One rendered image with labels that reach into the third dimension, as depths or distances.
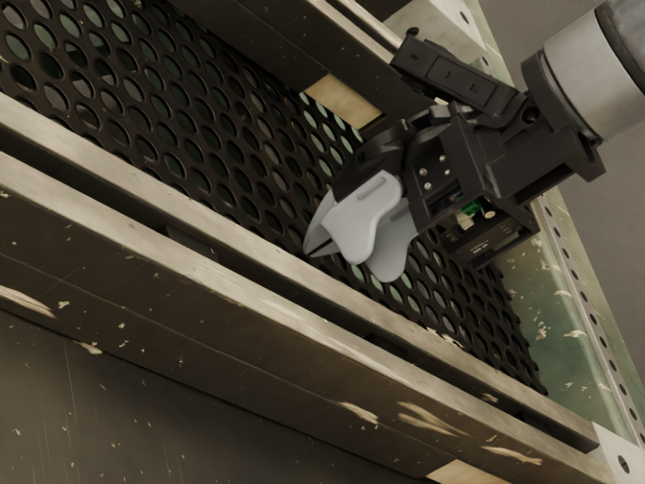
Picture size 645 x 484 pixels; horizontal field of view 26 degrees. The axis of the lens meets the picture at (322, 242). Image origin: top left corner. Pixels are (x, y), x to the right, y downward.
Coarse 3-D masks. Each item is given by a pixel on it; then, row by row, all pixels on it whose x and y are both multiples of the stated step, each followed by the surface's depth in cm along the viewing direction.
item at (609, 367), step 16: (480, 64) 146; (544, 208) 135; (544, 224) 134; (560, 240) 134; (560, 256) 131; (576, 272) 132; (576, 288) 129; (576, 304) 128; (592, 320) 128; (592, 336) 126; (608, 352) 127; (608, 368) 124; (624, 384) 126; (624, 400) 123; (624, 416) 122; (640, 432) 122
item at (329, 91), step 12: (324, 84) 114; (336, 84) 114; (312, 96) 115; (324, 96) 115; (336, 96) 116; (348, 96) 116; (360, 96) 116; (336, 108) 117; (348, 108) 117; (360, 108) 117; (372, 108) 118; (348, 120) 118; (360, 120) 119
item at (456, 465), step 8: (448, 464) 94; (456, 464) 94; (464, 464) 94; (432, 472) 94; (440, 472) 94; (448, 472) 95; (456, 472) 95; (464, 472) 95; (472, 472) 96; (480, 472) 96; (440, 480) 95; (448, 480) 96; (456, 480) 96; (464, 480) 96; (472, 480) 97; (480, 480) 97; (488, 480) 97; (496, 480) 98; (504, 480) 98
